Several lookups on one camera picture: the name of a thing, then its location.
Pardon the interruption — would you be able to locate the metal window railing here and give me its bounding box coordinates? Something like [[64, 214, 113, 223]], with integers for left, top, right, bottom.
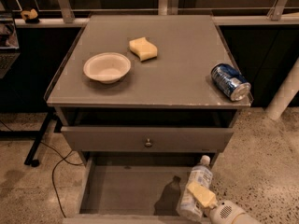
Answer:
[[0, 0, 299, 27]]

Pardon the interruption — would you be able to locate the black floor cable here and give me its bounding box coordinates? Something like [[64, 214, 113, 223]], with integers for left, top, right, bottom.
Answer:
[[0, 120, 84, 219]]

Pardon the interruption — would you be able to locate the open grey middle drawer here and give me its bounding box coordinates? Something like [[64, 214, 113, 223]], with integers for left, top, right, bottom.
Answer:
[[63, 153, 211, 224]]

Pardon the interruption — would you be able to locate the grey top drawer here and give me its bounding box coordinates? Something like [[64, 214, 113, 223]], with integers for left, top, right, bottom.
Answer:
[[61, 126, 233, 153]]

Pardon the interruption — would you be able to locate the yellow wavy sponge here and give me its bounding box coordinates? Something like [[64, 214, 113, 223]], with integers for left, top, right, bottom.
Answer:
[[129, 37, 158, 62]]

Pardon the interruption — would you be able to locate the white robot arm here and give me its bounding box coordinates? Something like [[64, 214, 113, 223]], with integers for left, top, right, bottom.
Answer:
[[187, 181, 262, 224]]

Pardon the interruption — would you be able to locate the open laptop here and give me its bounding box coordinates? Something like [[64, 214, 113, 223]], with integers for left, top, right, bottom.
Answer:
[[0, 12, 21, 78]]

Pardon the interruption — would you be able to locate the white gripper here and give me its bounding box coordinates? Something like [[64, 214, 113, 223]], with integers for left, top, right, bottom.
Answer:
[[187, 181, 246, 224]]

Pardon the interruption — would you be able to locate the blue soda can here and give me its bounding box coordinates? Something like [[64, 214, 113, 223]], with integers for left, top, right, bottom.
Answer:
[[211, 63, 251, 102]]

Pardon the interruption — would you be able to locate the black table leg frame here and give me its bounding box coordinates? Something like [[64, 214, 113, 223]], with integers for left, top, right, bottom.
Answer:
[[0, 109, 63, 167]]

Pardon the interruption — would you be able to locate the yellow object on black base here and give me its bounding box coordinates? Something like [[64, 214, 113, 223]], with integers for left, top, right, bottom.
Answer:
[[21, 8, 39, 23]]

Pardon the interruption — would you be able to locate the grey drawer cabinet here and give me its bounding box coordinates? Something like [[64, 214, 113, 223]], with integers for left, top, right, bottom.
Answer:
[[45, 15, 250, 160]]

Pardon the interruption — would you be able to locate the round metal drawer knob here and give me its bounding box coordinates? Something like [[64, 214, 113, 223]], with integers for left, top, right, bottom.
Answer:
[[145, 138, 153, 148]]

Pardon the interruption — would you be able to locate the white paper bowl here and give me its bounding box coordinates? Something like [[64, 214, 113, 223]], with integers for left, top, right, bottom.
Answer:
[[83, 52, 131, 84]]

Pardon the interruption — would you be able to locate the clear plastic water bottle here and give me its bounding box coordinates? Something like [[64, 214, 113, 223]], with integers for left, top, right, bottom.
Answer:
[[179, 155, 213, 222]]

